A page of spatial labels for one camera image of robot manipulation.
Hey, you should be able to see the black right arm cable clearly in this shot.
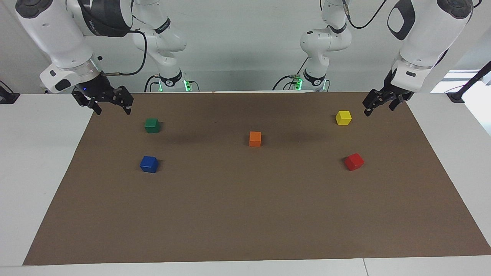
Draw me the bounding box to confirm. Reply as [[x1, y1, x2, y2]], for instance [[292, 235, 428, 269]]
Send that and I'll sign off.
[[101, 30, 148, 76]]

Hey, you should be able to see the small black table clamp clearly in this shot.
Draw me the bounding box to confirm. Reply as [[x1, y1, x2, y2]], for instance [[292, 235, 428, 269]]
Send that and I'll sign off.
[[0, 80, 20, 105]]

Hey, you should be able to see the black slanted stand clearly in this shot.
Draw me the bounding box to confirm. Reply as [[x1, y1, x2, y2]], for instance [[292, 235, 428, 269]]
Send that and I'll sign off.
[[447, 61, 491, 103]]

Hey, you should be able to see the brown paper mat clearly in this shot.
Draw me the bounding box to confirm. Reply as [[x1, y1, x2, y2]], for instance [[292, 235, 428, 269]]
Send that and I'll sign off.
[[22, 91, 491, 266]]

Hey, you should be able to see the red wooden block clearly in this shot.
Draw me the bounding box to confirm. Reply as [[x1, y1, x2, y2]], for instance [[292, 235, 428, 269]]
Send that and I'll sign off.
[[344, 153, 364, 171]]

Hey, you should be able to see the blue wooden block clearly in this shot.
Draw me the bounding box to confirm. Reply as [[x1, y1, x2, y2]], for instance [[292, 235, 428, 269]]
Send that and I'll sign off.
[[140, 156, 159, 173]]

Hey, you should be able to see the black base cable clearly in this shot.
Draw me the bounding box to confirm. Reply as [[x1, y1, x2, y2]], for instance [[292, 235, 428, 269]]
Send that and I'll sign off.
[[272, 57, 308, 91], [144, 74, 161, 93]]

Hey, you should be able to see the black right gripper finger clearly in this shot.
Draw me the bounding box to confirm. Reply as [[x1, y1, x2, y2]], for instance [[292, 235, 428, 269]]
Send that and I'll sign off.
[[72, 90, 102, 115], [114, 86, 134, 115]]

